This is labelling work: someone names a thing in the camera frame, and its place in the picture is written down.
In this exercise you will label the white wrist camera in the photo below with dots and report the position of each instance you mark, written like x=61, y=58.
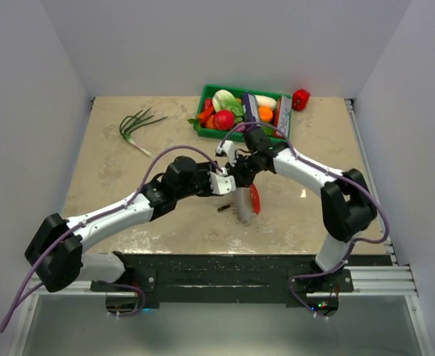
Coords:
x=227, y=149
x=222, y=182

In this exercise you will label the orange fruit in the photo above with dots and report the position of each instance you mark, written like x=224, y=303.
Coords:
x=265, y=114

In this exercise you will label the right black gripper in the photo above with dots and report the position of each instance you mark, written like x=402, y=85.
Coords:
x=240, y=179

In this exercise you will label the red bell pepper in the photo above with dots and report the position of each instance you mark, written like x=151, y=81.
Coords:
x=300, y=99

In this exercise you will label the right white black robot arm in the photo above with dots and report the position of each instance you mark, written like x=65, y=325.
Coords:
x=346, y=204

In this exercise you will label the white green cabbage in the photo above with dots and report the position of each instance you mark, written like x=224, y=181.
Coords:
x=224, y=100

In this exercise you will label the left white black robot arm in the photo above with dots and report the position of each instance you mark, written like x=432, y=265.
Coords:
x=59, y=251

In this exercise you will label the black base frame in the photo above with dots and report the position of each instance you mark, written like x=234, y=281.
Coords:
x=242, y=278

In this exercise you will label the red chili pepper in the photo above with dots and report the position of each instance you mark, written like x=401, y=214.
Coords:
x=207, y=111

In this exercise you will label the purple white box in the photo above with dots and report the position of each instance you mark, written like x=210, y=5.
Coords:
x=250, y=108

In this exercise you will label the green plastic bin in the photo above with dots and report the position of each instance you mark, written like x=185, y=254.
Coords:
x=209, y=91

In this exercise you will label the orange carrot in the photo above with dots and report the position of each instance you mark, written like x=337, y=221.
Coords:
x=210, y=123

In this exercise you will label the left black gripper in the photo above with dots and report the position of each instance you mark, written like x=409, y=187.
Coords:
x=205, y=173

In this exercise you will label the red apple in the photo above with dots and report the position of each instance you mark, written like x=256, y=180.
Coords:
x=224, y=120

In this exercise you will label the white radish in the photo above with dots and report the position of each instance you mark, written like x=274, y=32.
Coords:
x=265, y=101

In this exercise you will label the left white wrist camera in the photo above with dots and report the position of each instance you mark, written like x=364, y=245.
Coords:
x=222, y=182

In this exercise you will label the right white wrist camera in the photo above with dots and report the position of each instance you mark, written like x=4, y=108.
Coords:
x=227, y=149

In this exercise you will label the green spring onion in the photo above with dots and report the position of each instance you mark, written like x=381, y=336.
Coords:
x=134, y=122

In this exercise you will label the red grey box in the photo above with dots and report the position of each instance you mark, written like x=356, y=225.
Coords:
x=282, y=117

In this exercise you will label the black key fob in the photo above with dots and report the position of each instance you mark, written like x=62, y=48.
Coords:
x=223, y=207

